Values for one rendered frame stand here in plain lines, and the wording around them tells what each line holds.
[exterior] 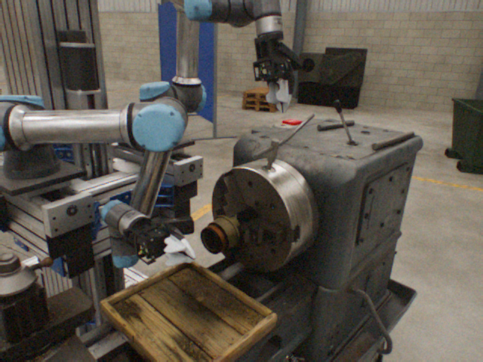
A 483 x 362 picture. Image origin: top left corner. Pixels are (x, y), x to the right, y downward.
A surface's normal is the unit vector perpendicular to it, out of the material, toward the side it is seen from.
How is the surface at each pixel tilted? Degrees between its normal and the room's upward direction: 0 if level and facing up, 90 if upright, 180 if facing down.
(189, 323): 0
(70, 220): 90
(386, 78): 90
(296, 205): 59
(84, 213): 90
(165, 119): 90
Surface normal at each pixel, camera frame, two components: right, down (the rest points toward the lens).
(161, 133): 0.16, 0.36
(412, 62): -0.47, 0.30
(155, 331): 0.04, -0.93
